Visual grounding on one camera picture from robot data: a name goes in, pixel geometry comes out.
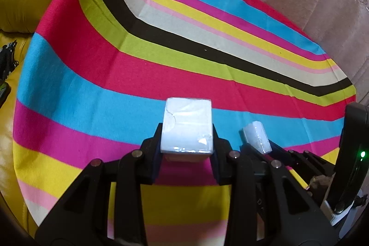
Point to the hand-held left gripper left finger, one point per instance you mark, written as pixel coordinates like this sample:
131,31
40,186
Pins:
151,159

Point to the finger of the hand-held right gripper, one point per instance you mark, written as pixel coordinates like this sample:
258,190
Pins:
281,153
249,151

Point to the colourful striped cloth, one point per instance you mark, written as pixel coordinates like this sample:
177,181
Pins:
115,61

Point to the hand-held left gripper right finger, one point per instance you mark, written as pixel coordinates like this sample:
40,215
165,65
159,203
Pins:
222,165

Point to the person's right hand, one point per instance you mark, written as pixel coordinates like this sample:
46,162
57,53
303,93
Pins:
321,182

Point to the small silver box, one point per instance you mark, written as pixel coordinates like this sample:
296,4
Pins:
187,125
256,135

